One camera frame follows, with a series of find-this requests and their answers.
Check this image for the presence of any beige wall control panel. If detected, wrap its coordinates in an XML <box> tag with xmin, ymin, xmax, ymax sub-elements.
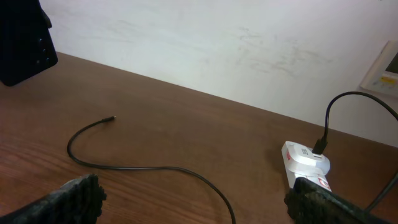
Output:
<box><xmin>359</xmin><ymin>40</ymin><xmax>397</xmax><ymax>98</ymax></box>

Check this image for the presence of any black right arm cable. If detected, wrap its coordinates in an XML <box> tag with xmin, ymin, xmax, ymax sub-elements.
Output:
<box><xmin>364</xmin><ymin>170</ymin><xmax>398</xmax><ymax>213</ymax></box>

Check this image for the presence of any white USB charger adapter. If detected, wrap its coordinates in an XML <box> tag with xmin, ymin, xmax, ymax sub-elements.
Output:
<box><xmin>287</xmin><ymin>144</ymin><xmax>330</xmax><ymax>176</ymax></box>

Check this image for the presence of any black charging cable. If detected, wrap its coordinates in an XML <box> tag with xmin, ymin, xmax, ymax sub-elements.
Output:
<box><xmin>67</xmin><ymin>91</ymin><xmax>398</xmax><ymax>224</ymax></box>

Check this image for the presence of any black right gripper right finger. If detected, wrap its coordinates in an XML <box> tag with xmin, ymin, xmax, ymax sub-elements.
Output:
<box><xmin>284</xmin><ymin>177</ymin><xmax>389</xmax><ymax>224</ymax></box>

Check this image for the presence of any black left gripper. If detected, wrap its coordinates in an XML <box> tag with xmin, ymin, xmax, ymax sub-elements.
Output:
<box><xmin>1</xmin><ymin>0</ymin><xmax>58</xmax><ymax>86</ymax></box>

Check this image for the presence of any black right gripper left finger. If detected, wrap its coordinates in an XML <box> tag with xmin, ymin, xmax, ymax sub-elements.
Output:
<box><xmin>1</xmin><ymin>174</ymin><xmax>107</xmax><ymax>224</ymax></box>

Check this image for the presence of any white power strip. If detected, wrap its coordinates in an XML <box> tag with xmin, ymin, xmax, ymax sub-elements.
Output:
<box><xmin>281</xmin><ymin>141</ymin><xmax>331</xmax><ymax>192</ymax></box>

